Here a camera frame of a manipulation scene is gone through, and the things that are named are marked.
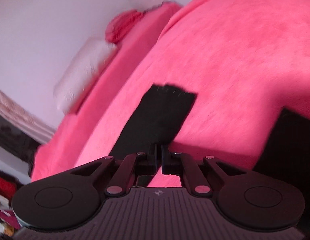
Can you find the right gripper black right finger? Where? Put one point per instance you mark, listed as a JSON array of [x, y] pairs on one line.
[[171, 164]]

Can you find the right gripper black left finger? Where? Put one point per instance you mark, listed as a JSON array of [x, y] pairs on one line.
[[149, 162]]

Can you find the black knit pants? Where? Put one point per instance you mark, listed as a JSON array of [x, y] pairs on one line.
[[163, 109]]

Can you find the pale pink satin pillow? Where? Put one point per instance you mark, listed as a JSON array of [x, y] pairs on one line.
[[81, 74]]

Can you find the pink blanket on near bed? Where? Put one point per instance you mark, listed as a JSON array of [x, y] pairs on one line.
[[245, 60]]

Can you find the red folded cloth behind pillow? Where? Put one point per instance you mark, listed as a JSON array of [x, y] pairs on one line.
[[122, 24]]

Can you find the hanging clothes on rack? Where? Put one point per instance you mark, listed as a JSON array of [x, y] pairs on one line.
[[8, 221]]

